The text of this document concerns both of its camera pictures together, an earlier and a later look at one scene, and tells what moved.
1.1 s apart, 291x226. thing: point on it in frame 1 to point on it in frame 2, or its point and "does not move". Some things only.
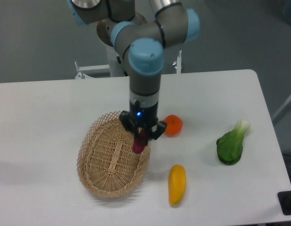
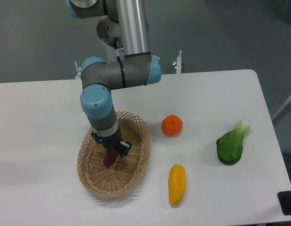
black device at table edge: (287, 200) does not move
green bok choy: (229, 146) does not move
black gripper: (143, 117) to (113, 141)
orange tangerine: (174, 125) does not move
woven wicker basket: (106, 161) does not move
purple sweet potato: (139, 141) to (110, 158)
